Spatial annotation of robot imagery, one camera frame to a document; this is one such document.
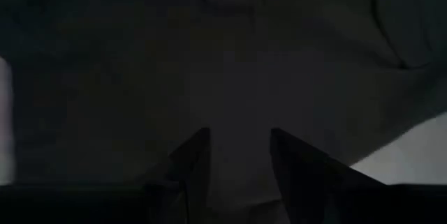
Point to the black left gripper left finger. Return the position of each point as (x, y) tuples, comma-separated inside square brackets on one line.
[(195, 168)]

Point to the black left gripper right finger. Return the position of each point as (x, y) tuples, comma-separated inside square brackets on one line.
[(300, 182)]

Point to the dark grey garment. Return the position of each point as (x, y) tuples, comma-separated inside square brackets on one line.
[(223, 60)]

